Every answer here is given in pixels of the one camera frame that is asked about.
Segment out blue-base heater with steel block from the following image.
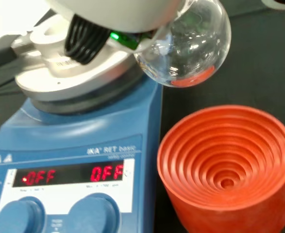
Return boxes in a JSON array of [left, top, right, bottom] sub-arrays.
[[0, 12, 164, 233]]

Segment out red ribbed flask stand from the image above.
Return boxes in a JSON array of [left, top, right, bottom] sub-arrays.
[[156, 104, 285, 233]]

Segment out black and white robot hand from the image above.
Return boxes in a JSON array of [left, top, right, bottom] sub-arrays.
[[46, 0, 190, 65]]

